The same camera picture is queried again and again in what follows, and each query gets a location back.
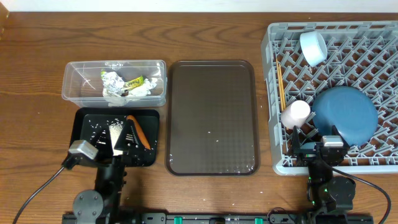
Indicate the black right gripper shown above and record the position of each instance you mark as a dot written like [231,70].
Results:
[306,155]

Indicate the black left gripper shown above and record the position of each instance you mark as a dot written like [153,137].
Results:
[133,159]

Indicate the pile of rice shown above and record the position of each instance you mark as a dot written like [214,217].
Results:
[149,124]

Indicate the orange carrot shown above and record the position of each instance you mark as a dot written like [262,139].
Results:
[139,132]

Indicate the pink cup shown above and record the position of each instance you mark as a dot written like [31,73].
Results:
[295,114]

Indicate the white tissue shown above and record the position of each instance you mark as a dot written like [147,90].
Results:
[114,100]
[145,88]

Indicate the wooden chopstick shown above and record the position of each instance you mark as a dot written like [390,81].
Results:
[281,87]
[278,82]

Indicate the dark blue plate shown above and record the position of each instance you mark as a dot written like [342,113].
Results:
[349,110]

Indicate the foil snack wrapper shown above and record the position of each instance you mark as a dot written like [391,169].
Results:
[114,85]

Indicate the light blue bowl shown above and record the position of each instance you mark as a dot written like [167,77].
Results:
[313,47]

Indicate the light blue cup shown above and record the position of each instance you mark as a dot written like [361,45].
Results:
[310,146]

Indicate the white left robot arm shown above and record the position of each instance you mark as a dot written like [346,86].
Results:
[103,203]

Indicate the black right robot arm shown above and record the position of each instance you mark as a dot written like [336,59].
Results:
[330,191]

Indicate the grey dishwasher rack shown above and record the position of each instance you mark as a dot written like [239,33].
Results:
[362,55]

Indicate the black plastic tray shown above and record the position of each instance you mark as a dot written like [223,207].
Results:
[82,112]

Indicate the clear plastic bin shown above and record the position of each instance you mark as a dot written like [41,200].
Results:
[83,86]

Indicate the brown serving tray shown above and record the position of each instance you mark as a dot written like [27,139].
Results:
[212,124]

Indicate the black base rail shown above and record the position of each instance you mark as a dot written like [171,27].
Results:
[274,218]

